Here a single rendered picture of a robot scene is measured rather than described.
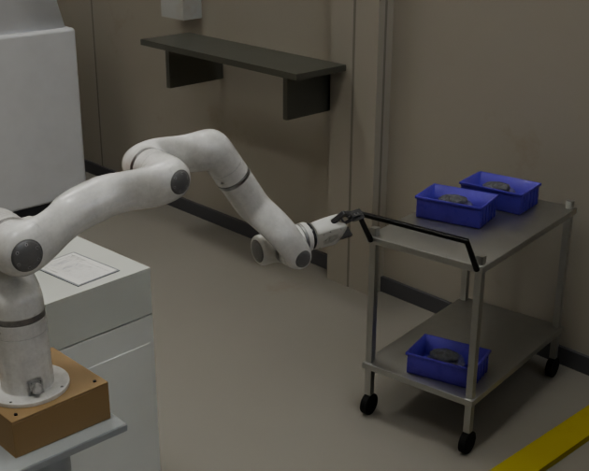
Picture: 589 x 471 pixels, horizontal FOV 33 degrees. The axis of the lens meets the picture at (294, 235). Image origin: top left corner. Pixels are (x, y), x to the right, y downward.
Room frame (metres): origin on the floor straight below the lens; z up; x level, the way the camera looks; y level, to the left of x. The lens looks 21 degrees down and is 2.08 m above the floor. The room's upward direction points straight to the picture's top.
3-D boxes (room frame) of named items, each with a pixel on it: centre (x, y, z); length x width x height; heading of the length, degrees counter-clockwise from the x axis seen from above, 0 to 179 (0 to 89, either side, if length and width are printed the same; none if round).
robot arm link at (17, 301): (2.05, 0.65, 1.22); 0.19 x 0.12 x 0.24; 37
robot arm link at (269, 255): (2.47, 0.04, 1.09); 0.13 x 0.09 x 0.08; 124
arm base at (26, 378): (2.03, 0.62, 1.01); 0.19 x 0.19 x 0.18
